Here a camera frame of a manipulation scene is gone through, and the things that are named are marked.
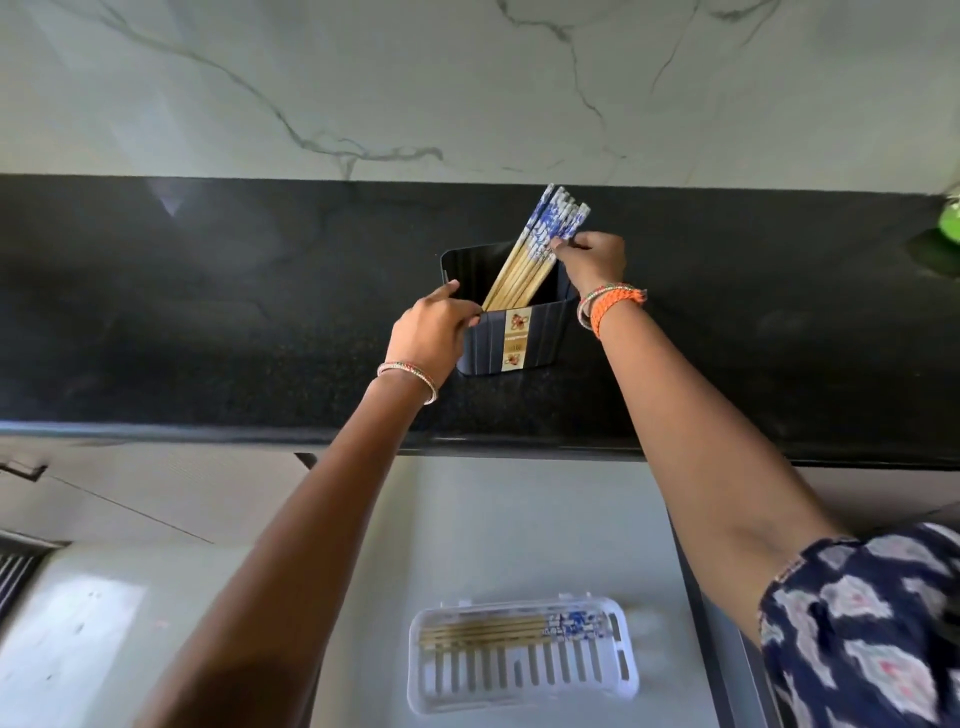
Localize person's left hand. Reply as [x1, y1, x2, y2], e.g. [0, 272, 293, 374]
[384, 279, 485, 385]

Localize person's right hand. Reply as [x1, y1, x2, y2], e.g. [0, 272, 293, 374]
[549, 231, 628, 301]

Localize bundle of blue patterned chopsticks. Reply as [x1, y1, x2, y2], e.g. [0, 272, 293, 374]
[481, 183, 592, 312]

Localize dark blue plastic chopstick holder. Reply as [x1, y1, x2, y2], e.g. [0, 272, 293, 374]
[440, 240, 582, 375]

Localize person's right forearm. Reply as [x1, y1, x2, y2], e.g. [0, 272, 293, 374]
[596, 301, 856, 648]

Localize person's left forearm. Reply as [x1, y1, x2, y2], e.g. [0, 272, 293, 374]
[133, 369, 438, 728]

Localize silver wrist bangles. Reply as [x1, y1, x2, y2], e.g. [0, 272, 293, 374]
[576, 283, 625, 331]

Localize beaded wrist bangles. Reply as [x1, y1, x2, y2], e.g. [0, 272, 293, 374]
[376, 361, 438, 406]

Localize blue patterned wooden chopstick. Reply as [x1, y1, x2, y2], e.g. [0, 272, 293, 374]
[421, 615, 594, 630]
[420, 628, 610, 651]
[420, 624, 607, 644]
[420, 619, 601, 636]

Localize white slotted plastic basket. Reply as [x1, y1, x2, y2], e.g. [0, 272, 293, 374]
[407, 594, 641, 717]

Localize navy patterned dress sleeve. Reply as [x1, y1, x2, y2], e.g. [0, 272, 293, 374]
[759, 521, 960, 728]

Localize metal drain grate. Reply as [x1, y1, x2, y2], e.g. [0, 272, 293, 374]
[0, 528, 70, 624]

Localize orange braided thread bracelet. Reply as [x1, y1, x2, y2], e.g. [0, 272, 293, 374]
[588, 286, 648, 341]

